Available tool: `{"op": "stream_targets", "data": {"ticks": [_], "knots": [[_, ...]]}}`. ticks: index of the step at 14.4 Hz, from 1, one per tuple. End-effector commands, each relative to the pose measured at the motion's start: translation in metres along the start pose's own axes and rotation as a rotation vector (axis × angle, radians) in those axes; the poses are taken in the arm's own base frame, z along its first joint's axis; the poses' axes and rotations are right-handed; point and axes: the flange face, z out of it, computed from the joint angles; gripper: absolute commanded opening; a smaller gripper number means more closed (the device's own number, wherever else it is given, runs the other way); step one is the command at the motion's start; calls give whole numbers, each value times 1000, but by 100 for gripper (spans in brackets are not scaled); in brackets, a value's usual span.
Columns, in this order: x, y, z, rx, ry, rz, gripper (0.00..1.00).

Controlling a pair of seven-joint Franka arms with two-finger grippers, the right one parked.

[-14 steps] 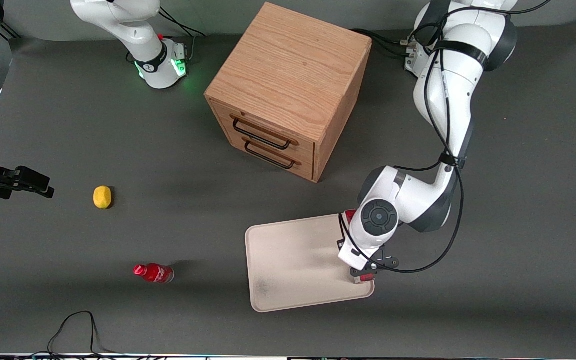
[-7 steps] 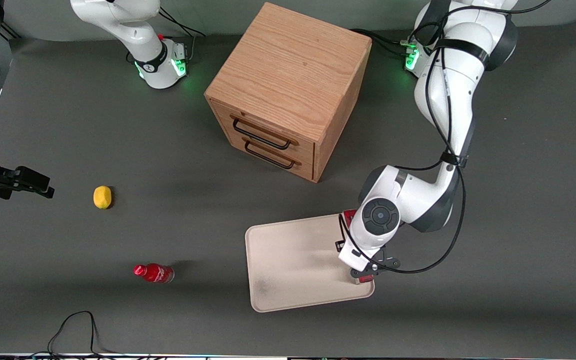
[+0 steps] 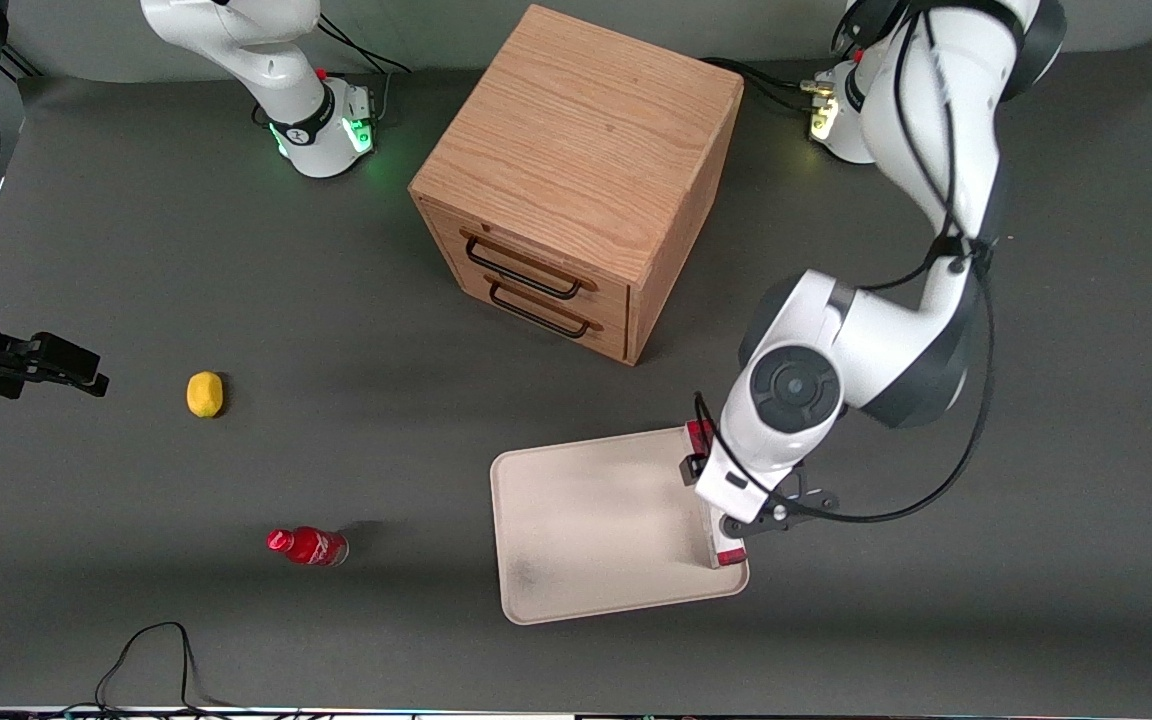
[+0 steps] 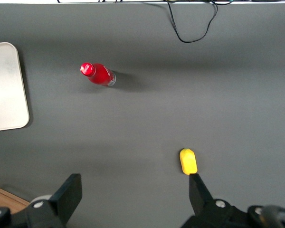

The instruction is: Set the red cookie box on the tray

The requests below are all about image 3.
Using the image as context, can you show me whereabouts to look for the wooden drawer with long handle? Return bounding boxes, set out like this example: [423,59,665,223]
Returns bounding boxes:
[421,198,632,326]

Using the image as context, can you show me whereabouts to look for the black looped table cable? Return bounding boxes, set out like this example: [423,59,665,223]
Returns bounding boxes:
[61,621,237,716]

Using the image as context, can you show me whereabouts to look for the left wrist camera and bracket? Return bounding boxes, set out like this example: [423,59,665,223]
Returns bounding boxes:
[721,468,840,538]

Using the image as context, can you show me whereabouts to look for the beige plastic tray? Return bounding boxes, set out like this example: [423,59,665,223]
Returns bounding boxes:
[489,424,750,626]

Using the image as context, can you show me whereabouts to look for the wooden drawer with short handle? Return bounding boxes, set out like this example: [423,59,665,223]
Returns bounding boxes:
[446,262,632,363]

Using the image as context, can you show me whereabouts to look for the short black drawer handle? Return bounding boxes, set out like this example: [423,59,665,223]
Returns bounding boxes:
[488,280,592,339]

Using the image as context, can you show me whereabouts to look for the red cola bottle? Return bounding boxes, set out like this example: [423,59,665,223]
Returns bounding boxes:
[266,526,350,568]

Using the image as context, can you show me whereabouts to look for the red cookie box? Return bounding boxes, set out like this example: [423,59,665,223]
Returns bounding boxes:
[684,418,748,569]

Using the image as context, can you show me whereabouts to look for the long black drawer handle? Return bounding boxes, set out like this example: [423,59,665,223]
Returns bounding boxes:
[463,235,584,301]

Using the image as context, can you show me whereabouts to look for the wooden drawer cabinet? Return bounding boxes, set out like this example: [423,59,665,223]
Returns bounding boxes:
[408,4,745,366]

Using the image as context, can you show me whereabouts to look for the black right arm base cable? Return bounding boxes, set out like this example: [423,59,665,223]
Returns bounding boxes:
[316,15,413,77]

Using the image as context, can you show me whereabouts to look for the black arm base cable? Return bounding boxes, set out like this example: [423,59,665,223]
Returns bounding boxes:
[316,15,413,77]
[701,57,834,114]

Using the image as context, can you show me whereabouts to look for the black left arm base cable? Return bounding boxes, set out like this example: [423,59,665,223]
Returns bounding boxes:
[701,57,834,114]

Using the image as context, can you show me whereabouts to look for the yellow lemon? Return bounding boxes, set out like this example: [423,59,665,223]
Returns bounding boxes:
[186,371,225,419]

